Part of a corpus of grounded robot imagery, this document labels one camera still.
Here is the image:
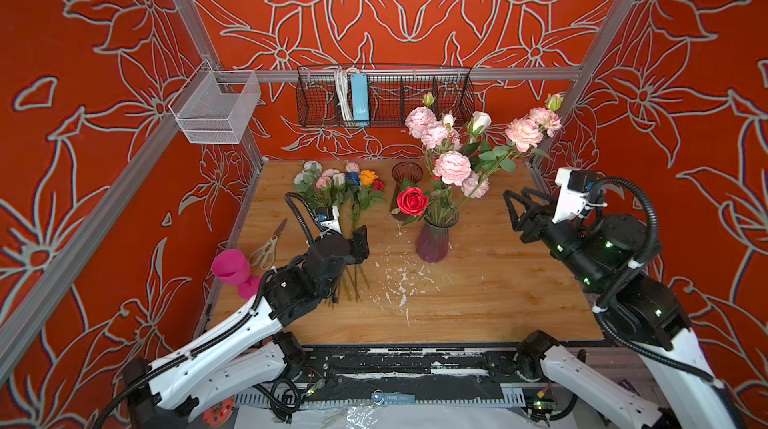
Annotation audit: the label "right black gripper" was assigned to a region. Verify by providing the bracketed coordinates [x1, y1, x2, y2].
[504, 182, 611, 289]

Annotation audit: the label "purple ribbed glass vase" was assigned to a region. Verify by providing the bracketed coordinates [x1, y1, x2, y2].
[415, 209, 459, 263]

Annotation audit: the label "brown ribbed glass vase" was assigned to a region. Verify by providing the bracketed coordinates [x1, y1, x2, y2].
[390, 161, 423, 223]

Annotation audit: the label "large pink peony stem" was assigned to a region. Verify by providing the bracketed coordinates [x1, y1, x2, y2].
[422, 112, 471, 226]

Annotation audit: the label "pink double rose stem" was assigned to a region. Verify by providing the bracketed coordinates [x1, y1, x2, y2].
[405, 92, 461, 226]

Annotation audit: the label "white pink rose stem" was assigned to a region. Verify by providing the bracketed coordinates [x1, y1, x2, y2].
[441, 111, 491, 214]

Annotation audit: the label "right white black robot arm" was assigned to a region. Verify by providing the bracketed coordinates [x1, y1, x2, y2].
[503, 168, 745, 428]

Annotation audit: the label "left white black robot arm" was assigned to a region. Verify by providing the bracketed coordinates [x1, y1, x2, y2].
[94, 192, 370, 428]

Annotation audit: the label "pink rose bunch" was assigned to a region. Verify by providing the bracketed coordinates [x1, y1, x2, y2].
[292, 160, 373, 304]

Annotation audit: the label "orange rose stem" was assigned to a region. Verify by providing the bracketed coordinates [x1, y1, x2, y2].
[348, 170, 385, 230]

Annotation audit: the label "blue rose stem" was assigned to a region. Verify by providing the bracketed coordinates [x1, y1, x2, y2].
[345, 172, 361, 186]

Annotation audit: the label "pink plastic cup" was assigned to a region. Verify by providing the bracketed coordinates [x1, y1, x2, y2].
[211, 249, 261, 300]

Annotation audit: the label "light blue box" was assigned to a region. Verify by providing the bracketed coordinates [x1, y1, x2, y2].
[349, 72, 370, 127]

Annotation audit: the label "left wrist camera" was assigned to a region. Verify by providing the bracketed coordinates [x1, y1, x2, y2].
[314, 205, 342, 234]

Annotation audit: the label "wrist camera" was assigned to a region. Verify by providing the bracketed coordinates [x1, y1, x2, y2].
[552, 167, 601, 224]
[314, 205, 342, 234]

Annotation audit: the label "beige handled scissors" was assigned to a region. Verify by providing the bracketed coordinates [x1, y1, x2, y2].
[249, 218, 287, 270]

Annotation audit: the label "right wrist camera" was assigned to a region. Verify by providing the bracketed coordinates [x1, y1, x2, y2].
[552, 167, 601, 224]

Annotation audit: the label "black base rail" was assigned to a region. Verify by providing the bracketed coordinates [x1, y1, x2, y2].
[239, 343, 571, 409]

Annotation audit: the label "black wire wall basket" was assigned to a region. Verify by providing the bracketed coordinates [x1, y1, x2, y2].
[296, 64, 476, 128]

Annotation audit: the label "white cable bundle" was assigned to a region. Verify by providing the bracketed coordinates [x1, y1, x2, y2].
[333, 67, 354, 124]

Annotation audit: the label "clear plastic wall bin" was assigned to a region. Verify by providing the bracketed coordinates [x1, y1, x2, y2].
[168, 59, 262, 144]

